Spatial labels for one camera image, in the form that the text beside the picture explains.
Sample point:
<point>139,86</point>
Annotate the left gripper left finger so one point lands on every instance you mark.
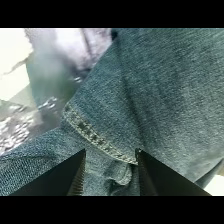
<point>60,181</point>

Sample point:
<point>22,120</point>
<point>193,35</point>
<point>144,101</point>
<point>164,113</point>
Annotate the blue jeans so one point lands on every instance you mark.
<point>150,100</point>

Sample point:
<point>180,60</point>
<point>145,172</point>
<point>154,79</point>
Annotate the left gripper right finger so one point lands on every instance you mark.
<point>163,183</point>

